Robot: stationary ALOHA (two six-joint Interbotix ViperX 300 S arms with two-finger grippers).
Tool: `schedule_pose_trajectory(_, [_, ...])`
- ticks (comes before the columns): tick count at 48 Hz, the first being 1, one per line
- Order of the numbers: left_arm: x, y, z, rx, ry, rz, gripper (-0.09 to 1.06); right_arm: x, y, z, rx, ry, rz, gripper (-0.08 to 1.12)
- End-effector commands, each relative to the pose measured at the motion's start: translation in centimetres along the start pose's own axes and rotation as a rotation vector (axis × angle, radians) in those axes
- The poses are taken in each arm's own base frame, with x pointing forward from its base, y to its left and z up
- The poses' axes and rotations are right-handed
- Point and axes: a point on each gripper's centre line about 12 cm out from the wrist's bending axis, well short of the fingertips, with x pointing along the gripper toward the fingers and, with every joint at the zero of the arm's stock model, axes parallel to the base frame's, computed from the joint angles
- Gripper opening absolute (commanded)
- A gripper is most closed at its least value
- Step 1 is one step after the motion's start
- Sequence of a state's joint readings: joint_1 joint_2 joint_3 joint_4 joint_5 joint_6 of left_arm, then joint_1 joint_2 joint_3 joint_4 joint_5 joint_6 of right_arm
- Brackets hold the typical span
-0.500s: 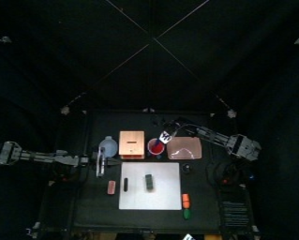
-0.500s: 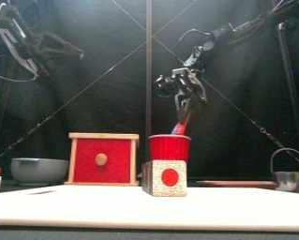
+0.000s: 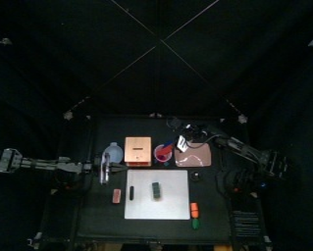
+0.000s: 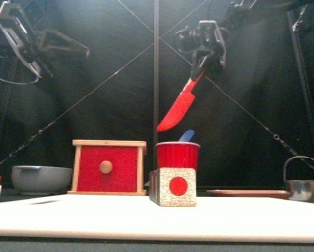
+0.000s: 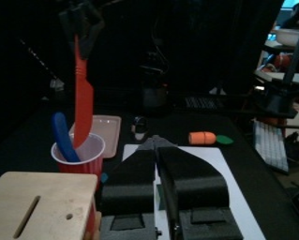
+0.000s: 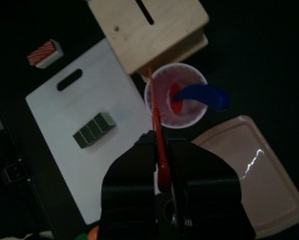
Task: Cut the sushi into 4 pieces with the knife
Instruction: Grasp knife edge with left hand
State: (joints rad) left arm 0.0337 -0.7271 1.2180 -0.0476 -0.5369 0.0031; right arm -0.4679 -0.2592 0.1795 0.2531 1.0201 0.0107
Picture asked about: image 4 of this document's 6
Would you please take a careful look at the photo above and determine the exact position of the red plastic toy knife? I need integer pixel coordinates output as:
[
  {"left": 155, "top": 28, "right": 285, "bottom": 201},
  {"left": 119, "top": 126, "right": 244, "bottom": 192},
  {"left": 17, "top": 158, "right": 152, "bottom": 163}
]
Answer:
[{"left": 155, "top": 70, "right": 206, "bottom": 133}]

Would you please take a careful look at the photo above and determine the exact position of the toy sushi roll block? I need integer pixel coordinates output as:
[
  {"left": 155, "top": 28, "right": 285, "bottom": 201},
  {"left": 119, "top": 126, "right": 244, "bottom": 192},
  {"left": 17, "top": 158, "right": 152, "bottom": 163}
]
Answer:
[{"left": 147, "top": 166, "right": 198, "bottom": 208}]

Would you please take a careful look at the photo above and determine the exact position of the blue plastic spoon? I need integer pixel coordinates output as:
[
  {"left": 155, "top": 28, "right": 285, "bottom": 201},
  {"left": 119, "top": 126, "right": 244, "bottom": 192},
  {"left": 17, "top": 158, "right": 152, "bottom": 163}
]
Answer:
[{"left": 178, "top": 129, "right": 196, "bottom": 143}]

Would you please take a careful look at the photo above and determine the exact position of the red plastic cup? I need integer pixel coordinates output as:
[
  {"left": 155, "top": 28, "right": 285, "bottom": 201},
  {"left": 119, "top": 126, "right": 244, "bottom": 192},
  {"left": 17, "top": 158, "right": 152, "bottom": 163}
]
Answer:
[{"left": 153, "top": 141, "right": 200, "bottom": 171}]

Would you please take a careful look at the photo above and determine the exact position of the grey bowl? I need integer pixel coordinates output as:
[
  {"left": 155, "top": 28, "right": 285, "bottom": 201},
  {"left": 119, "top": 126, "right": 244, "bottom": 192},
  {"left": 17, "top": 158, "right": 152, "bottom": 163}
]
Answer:
[{"left": 9, "top": 164, "right": 73, "bottom": 197}]

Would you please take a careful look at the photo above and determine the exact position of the pink plastic tray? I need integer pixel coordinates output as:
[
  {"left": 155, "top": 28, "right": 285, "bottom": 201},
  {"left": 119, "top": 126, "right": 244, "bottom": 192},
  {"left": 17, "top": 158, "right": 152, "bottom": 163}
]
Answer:
[{"left": 204, "top": 189, "right": 291, "bottom": 200}]

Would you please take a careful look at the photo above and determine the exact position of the white cutting board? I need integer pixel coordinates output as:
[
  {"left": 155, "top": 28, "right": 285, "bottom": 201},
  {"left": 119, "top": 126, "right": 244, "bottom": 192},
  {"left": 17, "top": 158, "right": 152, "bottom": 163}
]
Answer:
[{"left": 0, "top": 193, "right": 314, "bottom": 246}]

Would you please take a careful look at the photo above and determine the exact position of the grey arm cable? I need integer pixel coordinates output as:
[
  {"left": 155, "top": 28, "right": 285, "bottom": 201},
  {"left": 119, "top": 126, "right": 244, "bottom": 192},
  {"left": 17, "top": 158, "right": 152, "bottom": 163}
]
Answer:
[{"left": 0, "top": 32, "right": 44, "bottom": 87}]

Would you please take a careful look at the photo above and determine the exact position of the black vertical frame pole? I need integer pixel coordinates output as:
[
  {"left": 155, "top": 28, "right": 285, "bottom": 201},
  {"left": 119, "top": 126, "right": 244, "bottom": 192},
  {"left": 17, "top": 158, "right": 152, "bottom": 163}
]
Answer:
[{"left": 151, "top": 0, "right": 161, "bottom": 146}]

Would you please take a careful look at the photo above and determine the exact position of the diagonal brace wire with turnbuckle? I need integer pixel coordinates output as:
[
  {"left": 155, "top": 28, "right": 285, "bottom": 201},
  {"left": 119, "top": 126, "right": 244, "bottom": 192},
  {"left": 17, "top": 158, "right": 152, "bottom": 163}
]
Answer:
[{"left": 116, "top": 0, "right": 314, "bottom": 180}]

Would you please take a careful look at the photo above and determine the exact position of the black side frame post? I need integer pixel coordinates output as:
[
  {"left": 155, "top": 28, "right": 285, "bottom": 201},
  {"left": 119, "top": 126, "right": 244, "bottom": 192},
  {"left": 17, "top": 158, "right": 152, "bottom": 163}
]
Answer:
[{"left": 286, "top": 8, "right": 314, "bottom": 158}]

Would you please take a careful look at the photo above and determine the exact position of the small metal pot with handle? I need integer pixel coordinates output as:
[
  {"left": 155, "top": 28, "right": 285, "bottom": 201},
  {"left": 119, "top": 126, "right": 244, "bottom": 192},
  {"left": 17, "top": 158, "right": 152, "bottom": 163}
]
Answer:
[{"left": 280, "top": 155, "right": 314, "bottom": 205}]

